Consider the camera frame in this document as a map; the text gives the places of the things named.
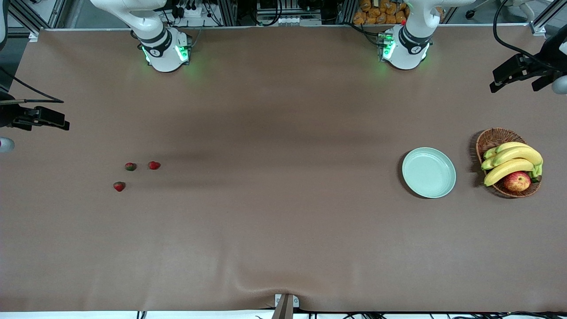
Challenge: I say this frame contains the pale green round plate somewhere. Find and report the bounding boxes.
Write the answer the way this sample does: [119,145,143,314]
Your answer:
[402,147,457,199]

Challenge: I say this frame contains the brown wicker basket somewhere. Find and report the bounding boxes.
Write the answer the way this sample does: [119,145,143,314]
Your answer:
[476,128,542,198]

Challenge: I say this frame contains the office chair base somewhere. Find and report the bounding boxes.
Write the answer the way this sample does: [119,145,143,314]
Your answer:
[465,0,539,19]

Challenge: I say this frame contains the yellow banana bunch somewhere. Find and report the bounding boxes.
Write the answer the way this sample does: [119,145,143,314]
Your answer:
[481,141,544,187]

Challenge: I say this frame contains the red apple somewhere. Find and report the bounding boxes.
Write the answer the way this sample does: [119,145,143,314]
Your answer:
[503,171,532,193]

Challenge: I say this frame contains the orange snack bags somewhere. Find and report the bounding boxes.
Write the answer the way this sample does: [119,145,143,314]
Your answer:
[353,0,410,25]

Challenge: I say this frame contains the white power strip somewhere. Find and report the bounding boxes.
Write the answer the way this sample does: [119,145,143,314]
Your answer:
[175,0,204,18]
[275,16,322,25]

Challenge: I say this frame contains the brown table cloth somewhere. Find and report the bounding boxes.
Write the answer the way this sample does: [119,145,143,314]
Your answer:
[0,26,567,313]

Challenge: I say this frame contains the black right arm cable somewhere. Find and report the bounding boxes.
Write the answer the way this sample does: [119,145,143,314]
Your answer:
[0,66,65,104]

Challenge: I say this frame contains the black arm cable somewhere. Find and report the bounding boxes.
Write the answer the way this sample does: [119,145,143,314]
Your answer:
[493,0,550,67]
[0,66,65,104]

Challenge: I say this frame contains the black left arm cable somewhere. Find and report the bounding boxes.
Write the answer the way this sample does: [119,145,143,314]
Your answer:
[493,0,550,67]

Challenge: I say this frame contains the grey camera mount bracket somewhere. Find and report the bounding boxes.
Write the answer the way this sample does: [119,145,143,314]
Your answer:
[271,294,300,319]

